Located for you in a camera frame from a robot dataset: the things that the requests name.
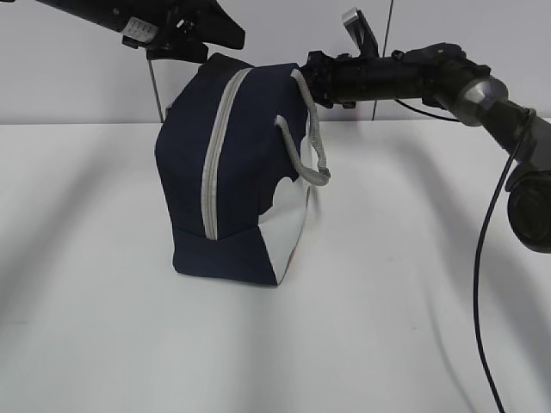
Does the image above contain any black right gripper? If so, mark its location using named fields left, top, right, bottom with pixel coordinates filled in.
left=300, top=51, right=343, bottom=108

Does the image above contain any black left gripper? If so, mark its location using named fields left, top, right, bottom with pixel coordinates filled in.
left=120, top=0, right=245, bottom=60

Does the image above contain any navy blue lunch bag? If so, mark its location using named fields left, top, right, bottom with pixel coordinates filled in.
left=155, top=53, right=331, bottom=287

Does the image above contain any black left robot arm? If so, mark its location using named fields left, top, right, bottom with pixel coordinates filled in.
left=44, top=0, right=245, bottom=64

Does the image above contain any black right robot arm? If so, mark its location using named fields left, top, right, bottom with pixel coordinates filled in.
left=300, top=43, right=550, bottom=254

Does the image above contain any white label tag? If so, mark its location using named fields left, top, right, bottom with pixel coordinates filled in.
left=121, top=16, right=158, bottom=44

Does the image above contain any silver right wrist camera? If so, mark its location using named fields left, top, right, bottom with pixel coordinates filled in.
left=342, top=7, right=380, bottom=58

